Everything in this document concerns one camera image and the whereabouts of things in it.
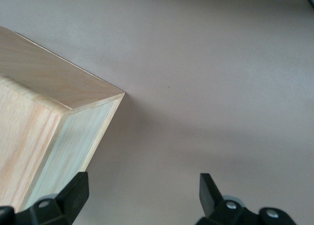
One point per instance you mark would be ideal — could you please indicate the light wooden drawer cabinet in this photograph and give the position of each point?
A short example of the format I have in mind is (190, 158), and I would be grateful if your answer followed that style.
(49, 87)

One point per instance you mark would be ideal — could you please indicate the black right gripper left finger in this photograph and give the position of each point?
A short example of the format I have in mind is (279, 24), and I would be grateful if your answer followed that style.
(70, 198)

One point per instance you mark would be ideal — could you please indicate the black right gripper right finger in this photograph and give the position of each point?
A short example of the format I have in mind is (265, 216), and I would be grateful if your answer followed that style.
(211, 203)

